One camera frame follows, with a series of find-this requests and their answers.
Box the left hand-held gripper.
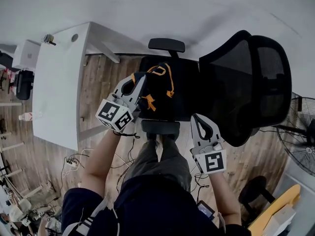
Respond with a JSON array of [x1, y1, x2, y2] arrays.
[[95, 74, 148, 133]]

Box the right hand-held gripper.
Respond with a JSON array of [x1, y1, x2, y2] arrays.
[[189, 113, 228, 175]]

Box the navy backpack with orange trim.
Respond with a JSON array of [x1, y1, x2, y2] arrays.
[[131, 62, 176, 113]]

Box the person's left forearm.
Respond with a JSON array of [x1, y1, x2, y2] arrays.
[[80, 128, 124, 199]]

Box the person's right forearm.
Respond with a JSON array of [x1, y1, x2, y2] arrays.
[[208, 172, 244, 228]]

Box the person's grey trousers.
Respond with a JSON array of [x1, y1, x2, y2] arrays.
[[124, 134, 193, 193]]

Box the black mesh office chair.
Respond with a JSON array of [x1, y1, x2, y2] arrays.
[[138, 29, 293, 148]]

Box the white table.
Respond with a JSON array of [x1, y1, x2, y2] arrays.
[[31, 21, 122, 152]]

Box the black screen device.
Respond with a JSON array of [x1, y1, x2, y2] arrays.
[[196, 200, 216, 220]]

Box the person's navy shirt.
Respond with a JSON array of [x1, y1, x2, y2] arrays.
[[60, 172, 252, 236]]

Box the white power strip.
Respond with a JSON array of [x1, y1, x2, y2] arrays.
[[64, 157, 79, 168]]

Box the black floor fan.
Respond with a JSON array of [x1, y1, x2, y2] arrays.
[[272, 91, 315, 177]]

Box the clear plastic water bottle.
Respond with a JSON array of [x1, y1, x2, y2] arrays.
[[18, 111, 43, 121]]

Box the tall white carton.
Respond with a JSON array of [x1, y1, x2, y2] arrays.
[[11, 39, 41, 70]]

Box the white rectangular box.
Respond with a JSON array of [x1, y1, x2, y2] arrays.
[[262, 204, 297, 236]]

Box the round yellow pedestal table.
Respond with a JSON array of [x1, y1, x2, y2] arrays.
[[238, 176, 302, 232]]

